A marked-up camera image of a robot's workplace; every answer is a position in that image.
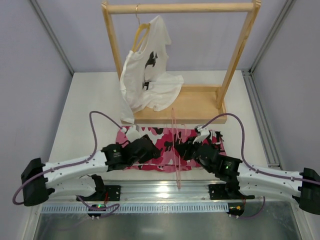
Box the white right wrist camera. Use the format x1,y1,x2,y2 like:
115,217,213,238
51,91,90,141
192,125,212,145

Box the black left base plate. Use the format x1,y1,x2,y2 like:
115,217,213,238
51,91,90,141
104,185,121,202

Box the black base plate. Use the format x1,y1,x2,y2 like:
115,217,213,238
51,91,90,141
208,183,229,200
104,185,121,202

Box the wooden clothes rack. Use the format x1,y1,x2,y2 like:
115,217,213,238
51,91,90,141
101,0,261,124

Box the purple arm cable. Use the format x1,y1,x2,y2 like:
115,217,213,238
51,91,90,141
12,110,128,219
199,112,320,220

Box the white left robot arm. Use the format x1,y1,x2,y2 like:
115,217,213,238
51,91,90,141
21,135,161,207

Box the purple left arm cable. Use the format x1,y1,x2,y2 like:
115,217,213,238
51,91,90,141
12,110,128,219

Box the slotted cable duct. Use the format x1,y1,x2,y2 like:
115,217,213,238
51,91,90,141
40,202,229,214

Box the pink camouflage trousers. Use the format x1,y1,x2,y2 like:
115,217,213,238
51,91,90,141
115,126,227,174

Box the yellow clothes hanger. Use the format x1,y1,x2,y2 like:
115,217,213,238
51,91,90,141
131,3,151,53

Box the white printed t-shirt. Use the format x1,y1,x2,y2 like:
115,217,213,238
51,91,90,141
120,15,184,124

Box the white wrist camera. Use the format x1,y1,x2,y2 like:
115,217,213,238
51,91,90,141
192,125,212,145
120,125,142,142

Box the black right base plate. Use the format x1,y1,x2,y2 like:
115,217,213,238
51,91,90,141
208,183,229,200

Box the pink wire clothes hanger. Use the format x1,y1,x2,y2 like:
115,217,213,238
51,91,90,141
171,107,182,191

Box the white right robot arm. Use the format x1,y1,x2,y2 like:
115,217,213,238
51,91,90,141
174,137,320,215

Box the aluminium frame rail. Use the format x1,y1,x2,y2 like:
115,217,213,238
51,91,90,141
31,179,303,203

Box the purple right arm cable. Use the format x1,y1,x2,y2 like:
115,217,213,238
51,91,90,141
199,112,320,220

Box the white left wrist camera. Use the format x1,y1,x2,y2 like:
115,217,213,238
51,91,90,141
120,125,142,142

